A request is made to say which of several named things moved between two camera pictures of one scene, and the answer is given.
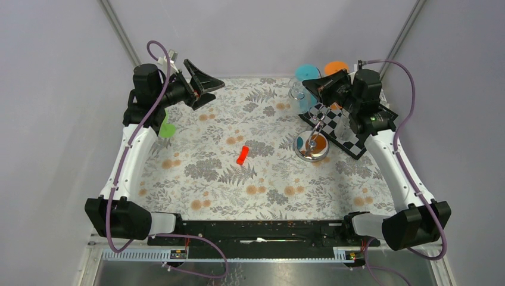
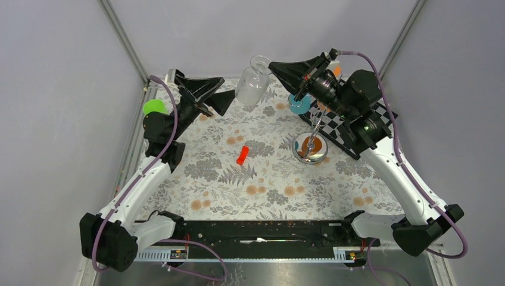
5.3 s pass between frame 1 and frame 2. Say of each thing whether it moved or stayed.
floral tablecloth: stayed
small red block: stayed
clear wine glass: moved
